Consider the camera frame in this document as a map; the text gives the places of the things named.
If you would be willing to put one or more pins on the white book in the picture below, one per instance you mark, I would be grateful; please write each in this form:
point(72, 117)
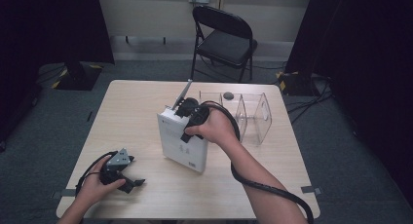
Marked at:
point(181, 146)

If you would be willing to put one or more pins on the person's left hand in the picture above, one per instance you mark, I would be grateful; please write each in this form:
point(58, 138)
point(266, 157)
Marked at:
point(92, 188)

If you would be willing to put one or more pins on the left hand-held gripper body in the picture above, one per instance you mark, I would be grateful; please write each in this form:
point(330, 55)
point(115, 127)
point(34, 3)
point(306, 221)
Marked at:
point(117, 159)

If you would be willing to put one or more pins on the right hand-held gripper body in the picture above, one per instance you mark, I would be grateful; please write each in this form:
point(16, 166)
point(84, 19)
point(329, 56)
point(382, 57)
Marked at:
point(193, 112)

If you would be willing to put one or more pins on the black curtain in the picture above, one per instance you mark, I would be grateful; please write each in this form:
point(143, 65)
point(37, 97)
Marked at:
point(363, 71)
point(48, 29)

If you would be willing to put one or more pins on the grey tape strip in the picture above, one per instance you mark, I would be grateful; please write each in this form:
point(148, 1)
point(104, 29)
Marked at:
point(310, 190)
point(63, 194)

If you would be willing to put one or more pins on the black stand base yellow stripes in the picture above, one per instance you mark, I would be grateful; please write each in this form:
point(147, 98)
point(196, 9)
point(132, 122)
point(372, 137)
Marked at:
point(295, 82)
point(78, 76)

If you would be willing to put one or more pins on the person's right hand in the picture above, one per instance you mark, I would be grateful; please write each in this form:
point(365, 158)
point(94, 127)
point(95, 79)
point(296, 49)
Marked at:
point(217, 128)

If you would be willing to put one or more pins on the dark round table grommet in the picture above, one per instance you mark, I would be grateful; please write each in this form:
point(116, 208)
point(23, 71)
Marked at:
point(228, 95)

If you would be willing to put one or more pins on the clear acrylic book rack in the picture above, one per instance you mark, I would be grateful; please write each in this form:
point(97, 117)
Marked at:
point(259, 120)

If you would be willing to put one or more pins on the black folding chair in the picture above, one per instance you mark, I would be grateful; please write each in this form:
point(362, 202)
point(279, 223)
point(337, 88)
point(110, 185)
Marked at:
point(227, 45)

